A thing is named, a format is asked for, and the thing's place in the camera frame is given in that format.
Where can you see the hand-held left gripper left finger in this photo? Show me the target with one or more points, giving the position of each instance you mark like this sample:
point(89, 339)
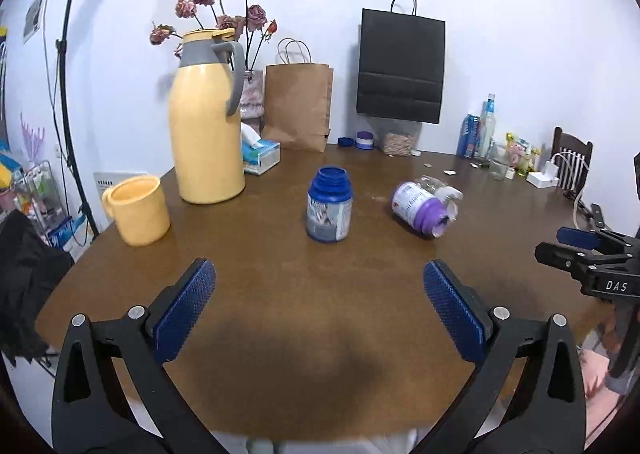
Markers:
point(186, 306)

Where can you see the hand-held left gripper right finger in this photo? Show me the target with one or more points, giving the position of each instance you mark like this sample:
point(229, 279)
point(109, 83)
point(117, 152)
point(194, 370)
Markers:
point(452, 306)

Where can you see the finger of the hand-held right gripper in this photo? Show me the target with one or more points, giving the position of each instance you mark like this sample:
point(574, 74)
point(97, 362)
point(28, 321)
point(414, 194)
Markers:
point(577, 237)
point(562, 255)

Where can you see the clear bottle with purple label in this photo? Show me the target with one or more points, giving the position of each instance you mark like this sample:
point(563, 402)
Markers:
point(417, 204)

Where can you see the yellow cup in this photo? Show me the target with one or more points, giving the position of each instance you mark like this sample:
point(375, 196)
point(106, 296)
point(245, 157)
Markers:
point(140, 211)

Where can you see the white charger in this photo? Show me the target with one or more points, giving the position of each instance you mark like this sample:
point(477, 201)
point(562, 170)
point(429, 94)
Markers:
point(542, 178)

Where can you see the dark wooden chair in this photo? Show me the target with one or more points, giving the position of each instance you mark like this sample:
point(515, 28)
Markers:
point(572, 144)

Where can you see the colourful snack packets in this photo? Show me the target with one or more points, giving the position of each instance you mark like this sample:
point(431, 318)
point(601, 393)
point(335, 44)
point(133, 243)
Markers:
point(522, 154)

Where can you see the pink garment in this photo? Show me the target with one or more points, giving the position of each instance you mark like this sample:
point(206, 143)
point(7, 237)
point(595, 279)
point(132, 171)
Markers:
point(595, 384)

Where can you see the drinking glass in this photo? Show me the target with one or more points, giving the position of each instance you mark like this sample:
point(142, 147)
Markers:
point(498, 161)

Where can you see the clear bottle with blue cap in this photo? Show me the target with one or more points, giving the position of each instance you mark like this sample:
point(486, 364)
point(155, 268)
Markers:
point(486, 129)

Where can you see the blue plastic bottle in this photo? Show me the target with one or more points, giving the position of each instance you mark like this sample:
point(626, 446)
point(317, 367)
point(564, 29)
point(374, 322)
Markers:
point(330, 209)

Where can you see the black cloth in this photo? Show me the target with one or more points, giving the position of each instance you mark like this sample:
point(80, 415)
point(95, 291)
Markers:
point(27, 284)

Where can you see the tissue box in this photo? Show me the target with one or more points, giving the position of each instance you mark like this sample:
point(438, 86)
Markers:
point(260, 156)

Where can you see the clear jar of grains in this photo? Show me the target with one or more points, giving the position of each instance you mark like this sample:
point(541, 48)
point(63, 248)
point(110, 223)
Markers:
point(398, 143)

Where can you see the yellow thermos jug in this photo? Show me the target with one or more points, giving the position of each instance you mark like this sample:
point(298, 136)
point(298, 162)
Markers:
point(205, 134)

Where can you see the white garment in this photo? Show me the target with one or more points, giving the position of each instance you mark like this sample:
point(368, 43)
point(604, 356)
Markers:
point(325, 444)

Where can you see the blue bottle lid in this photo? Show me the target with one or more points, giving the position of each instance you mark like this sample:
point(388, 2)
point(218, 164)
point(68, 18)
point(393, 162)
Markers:
point(346, 141)

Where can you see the patterned flower vase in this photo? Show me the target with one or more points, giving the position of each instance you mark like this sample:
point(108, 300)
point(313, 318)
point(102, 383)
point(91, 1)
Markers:
point(251, 96)

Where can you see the brown paper bag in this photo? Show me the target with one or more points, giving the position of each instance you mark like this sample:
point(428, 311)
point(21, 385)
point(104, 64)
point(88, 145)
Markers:
point(297, 104)

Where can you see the black paper bag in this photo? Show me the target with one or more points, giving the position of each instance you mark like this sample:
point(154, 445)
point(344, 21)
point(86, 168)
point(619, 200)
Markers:
point(400, 64)

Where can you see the black light stand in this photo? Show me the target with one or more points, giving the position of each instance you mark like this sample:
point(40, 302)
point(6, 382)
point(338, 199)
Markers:
point(65, 84)

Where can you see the purple wall decal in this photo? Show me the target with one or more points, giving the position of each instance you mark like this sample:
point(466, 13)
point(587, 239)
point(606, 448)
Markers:
point(32, 136)

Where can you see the wall poster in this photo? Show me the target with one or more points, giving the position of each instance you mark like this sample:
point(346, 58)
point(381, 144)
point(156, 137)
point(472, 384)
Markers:
point(34, 16)

